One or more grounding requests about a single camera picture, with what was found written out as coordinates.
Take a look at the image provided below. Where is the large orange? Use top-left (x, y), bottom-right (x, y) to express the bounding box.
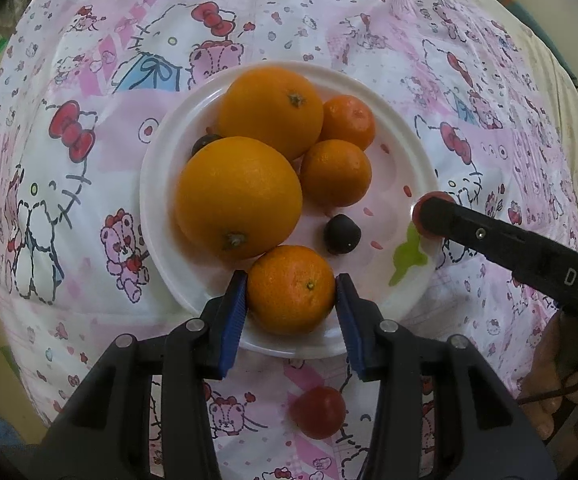
top-left (173, 136), bottom-right (303, 260)
top-left (214, 65), bottom-right (324, 160)

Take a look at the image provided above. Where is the pink cartoon bed sheet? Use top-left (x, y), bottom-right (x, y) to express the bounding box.
top-left (0, 0), bottom-right (578, 480)

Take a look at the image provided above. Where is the small tangerine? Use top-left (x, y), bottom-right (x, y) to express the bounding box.
top-left (300, 139), bottom-right (373, 209)

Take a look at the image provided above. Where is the small mandarin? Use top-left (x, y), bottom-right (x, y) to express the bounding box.
top-left (321, 94), bottom-right (376, 151)

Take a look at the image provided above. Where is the red tomato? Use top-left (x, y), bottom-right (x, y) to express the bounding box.
top-left (411, 191), bottom-right (454, 240)
top-left (289, 386), bottom-right (347, 440)

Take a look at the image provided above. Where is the dark plum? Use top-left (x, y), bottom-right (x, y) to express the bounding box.
top-left (323, 214), bottom-right (362, 255)

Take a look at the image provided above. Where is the person's right hand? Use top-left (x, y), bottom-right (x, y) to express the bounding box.
top-left (520, 312), bottom-right (578, 440)

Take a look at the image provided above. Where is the pink white plate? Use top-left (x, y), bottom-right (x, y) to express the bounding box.
top-left (138, 60), bottom-right (444, 360)

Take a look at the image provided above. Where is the medium mandarin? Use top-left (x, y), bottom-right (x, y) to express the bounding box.
top-left (247, 245), bottom-right (336, 337)

